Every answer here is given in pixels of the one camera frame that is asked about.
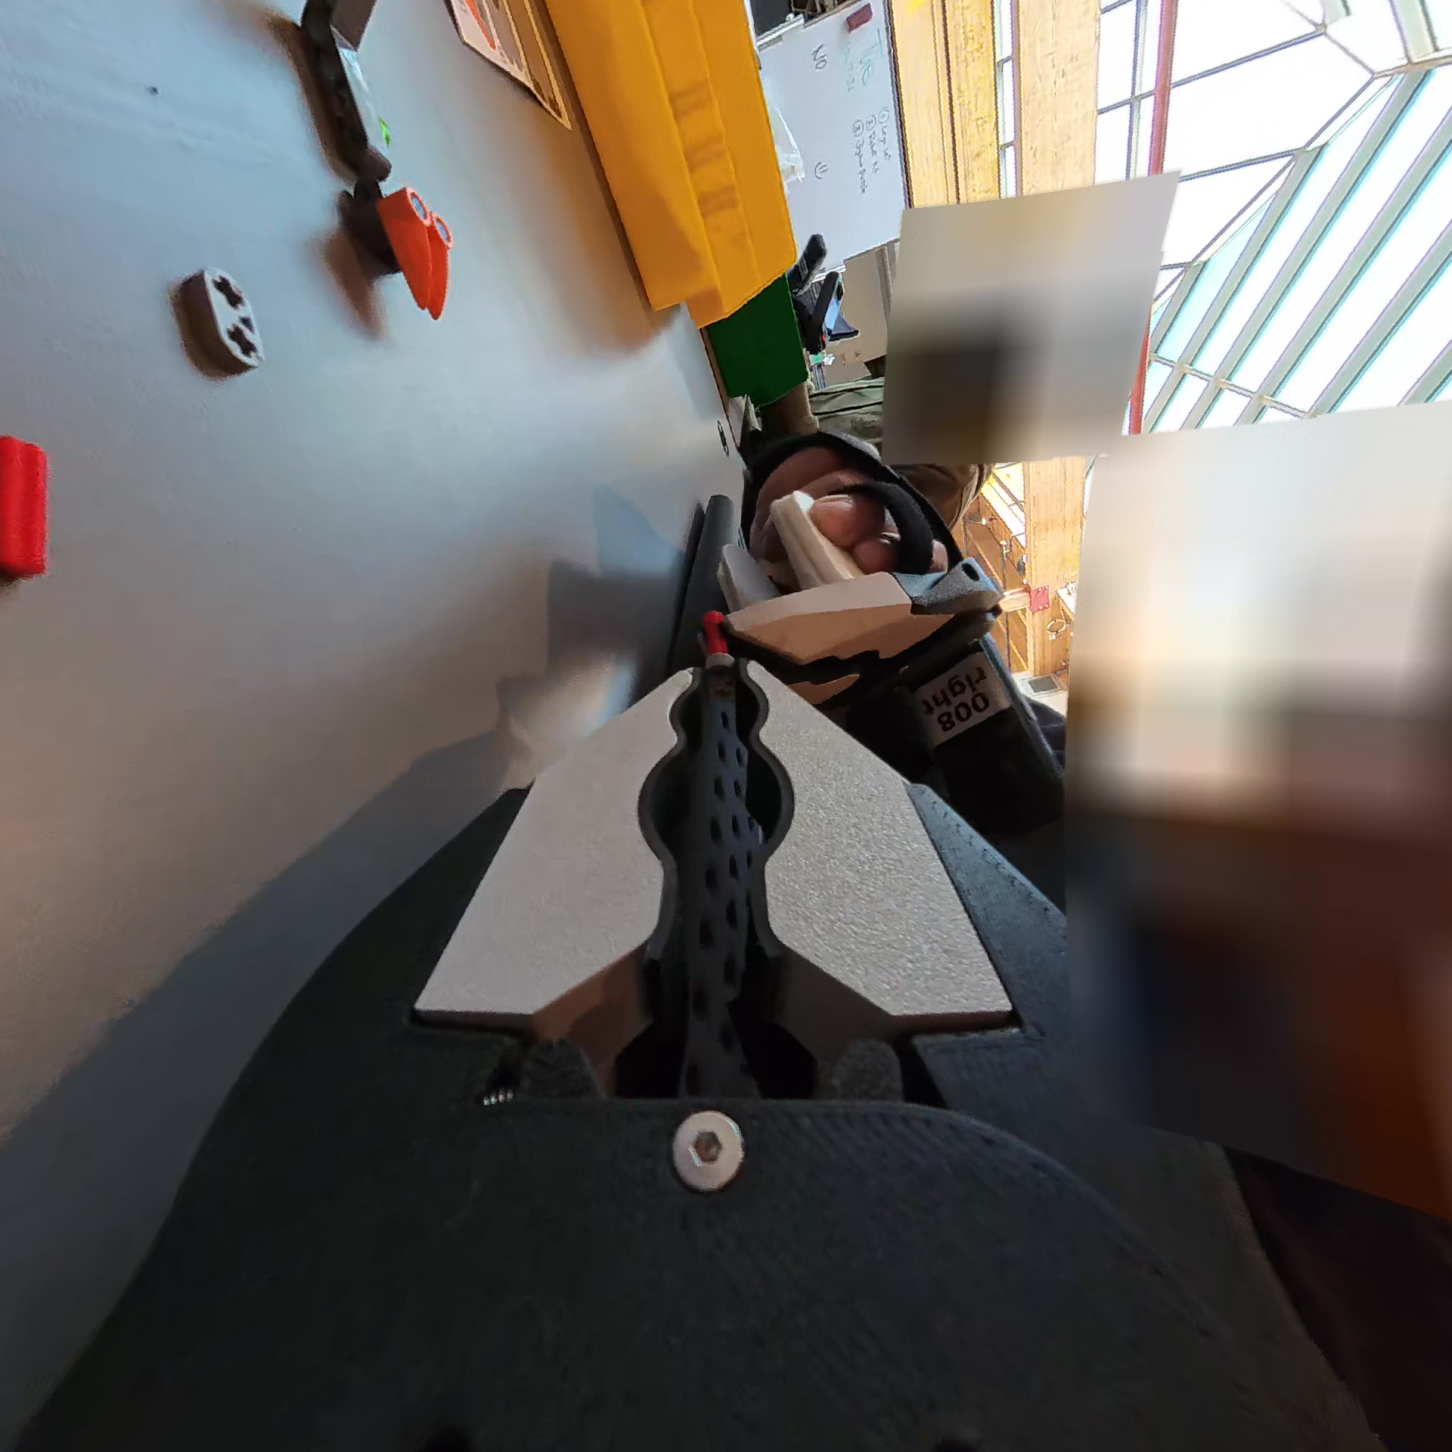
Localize red ceiling pipe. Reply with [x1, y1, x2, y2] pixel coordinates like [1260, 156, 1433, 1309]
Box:
[1125, 0, 1184, 436]

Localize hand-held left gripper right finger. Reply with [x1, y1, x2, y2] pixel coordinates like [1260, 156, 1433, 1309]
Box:
[734, 664, 1014, 1100]

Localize black perforated panel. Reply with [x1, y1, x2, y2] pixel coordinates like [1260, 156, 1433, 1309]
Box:
[660, 500, 795, 1098]

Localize dark grey double connector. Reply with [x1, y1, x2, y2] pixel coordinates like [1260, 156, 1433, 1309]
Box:
[339, 180, 408, 284]

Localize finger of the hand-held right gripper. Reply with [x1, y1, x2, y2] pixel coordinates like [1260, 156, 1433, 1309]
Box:
[779, 655, 909, 709]
[724, 571, 968, 668]

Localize person's right hand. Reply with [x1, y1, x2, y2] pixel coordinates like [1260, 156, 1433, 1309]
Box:
[748, 443, 952, 581]

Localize light grey double connector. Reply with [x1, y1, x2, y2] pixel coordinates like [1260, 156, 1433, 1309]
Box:
[173, 268, 269, 379]

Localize dark grey bent beam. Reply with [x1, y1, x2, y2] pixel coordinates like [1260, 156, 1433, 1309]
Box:
[297, 0, 394, 185]

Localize grey desk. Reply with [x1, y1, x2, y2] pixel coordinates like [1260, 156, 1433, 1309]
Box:
[0, 0, 750, 1148]

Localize orange grey sticker sheet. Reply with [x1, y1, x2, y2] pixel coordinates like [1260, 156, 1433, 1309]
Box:
[446, 0, 574, 130]

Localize yellow plastic bin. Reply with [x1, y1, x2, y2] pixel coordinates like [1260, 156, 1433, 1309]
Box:
[543, 0, 800, 330]

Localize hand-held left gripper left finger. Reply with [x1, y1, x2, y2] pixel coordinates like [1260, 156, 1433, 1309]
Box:
[413, 668, 696, 1100]

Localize white whiteboard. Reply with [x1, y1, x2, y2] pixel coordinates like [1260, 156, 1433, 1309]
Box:
[755, 0, 911, 242]

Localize green plastic bin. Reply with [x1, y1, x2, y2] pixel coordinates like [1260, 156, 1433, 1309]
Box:
[702, 275, 814, 407]

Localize black office chair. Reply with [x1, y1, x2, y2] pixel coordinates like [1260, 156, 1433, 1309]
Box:
[786, 235, 866, 356]

